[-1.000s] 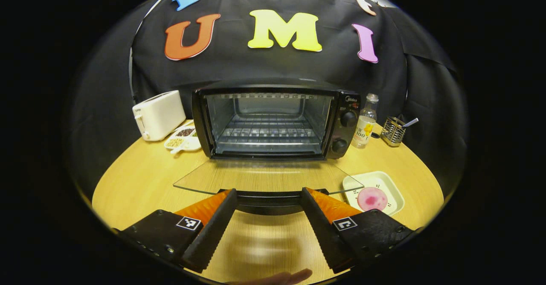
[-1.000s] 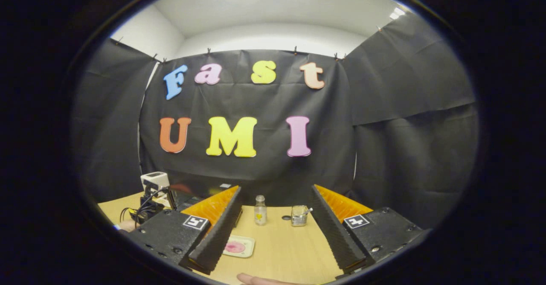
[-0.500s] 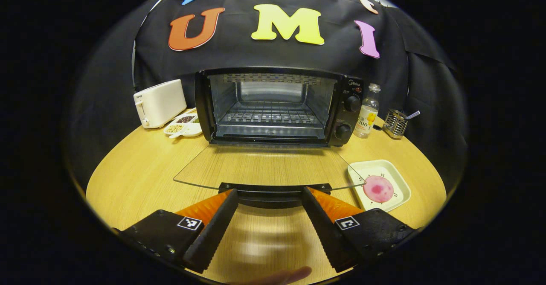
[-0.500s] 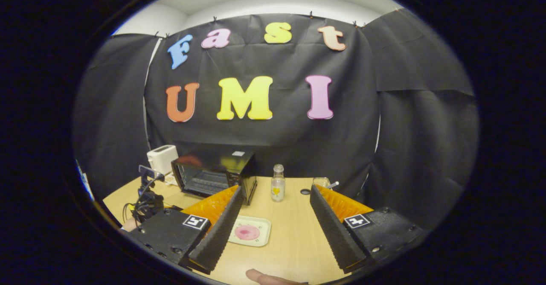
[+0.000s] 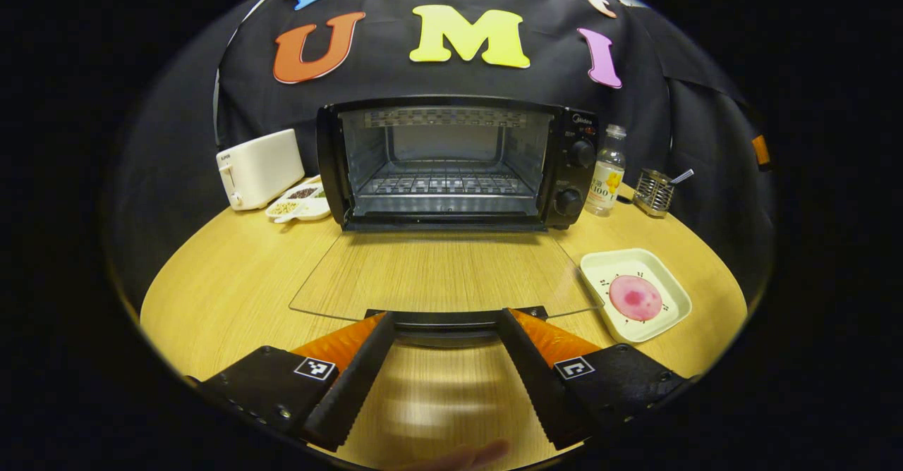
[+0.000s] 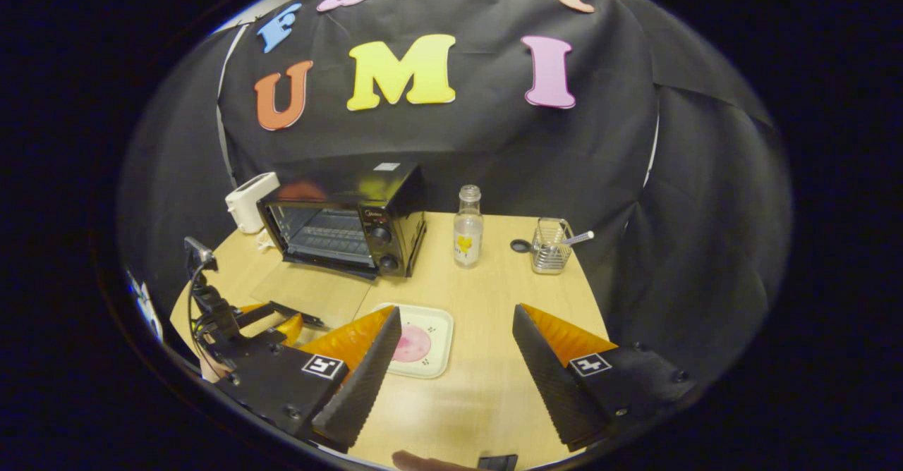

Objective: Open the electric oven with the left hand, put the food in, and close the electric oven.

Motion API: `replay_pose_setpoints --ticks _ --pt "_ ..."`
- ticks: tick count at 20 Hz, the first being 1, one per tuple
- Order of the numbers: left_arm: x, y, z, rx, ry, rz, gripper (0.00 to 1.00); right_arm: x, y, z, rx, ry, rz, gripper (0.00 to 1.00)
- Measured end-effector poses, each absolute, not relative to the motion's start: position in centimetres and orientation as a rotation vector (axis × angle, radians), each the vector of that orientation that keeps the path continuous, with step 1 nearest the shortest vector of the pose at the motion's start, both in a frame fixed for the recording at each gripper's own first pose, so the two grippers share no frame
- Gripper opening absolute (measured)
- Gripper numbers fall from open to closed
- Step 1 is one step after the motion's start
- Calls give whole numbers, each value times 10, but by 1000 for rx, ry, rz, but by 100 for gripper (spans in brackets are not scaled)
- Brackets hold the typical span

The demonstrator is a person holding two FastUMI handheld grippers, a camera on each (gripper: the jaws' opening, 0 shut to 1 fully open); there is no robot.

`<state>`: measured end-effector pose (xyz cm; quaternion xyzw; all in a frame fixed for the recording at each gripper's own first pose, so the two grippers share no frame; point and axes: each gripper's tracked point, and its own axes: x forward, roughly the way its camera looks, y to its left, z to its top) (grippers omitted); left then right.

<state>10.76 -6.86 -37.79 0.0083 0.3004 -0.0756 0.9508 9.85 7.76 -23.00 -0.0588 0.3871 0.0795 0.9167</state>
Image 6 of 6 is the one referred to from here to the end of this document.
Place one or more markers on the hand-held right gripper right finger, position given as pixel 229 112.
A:
pixel 554 379

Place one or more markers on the clear glass bottle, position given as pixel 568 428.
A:
pixel 468 235

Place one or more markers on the white toaster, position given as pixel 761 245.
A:
pixel 247 203

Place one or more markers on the black electric oven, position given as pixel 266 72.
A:
pixel 395 210

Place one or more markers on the pink meat slice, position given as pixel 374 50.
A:
pixel 416 344

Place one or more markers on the white drinking straw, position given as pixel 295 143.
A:
pixel 580 237

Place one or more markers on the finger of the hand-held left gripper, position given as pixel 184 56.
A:
pixel 291 328
pixel 296 314

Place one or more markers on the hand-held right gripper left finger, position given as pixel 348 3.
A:
pixel 363 379

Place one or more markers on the white divided snack dish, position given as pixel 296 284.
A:
pixel 266 240

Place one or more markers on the small black round cap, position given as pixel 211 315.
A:
pixel 520 246

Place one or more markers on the white square plate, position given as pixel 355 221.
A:
pixel 437 337

